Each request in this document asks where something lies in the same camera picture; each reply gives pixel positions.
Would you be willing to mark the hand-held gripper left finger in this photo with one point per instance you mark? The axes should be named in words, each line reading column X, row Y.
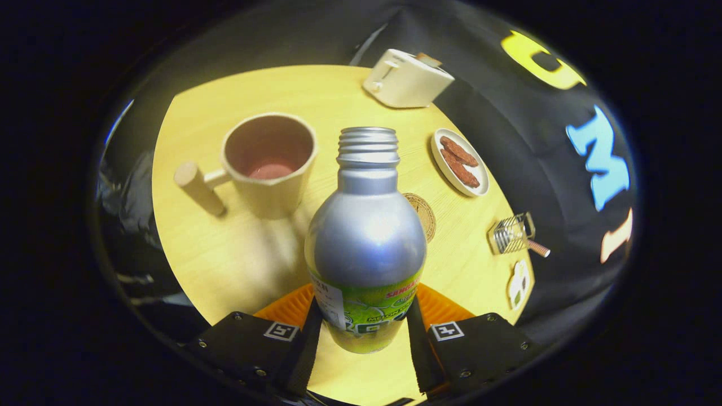
column 304, row 355

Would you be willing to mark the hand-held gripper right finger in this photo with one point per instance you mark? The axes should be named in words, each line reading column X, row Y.
column 418, row 355

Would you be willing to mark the silver juice bottle green label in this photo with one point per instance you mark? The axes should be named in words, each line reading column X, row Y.
column 366, row 237

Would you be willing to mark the round brown coaster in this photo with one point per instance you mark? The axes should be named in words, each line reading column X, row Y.
column 427, row 217

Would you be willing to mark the light wooden table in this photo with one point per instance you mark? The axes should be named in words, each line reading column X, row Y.
column 225, row 265

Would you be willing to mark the white divided condiment dish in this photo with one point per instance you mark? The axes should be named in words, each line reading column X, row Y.
column 519, row 285

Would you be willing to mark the white round plate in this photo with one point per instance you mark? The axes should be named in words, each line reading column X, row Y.
column 445, row 169

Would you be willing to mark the brown fried food piece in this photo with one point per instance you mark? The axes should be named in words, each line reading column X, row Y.
column 462, row 172
column 458, row 150

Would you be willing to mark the black backdrop cloth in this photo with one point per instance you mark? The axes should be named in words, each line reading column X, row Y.
column 507, row 113

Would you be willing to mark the white toaster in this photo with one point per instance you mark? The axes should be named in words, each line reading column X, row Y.
column 406, row 84

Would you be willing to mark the toast slice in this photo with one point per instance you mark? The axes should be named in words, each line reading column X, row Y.
column 430, row 59

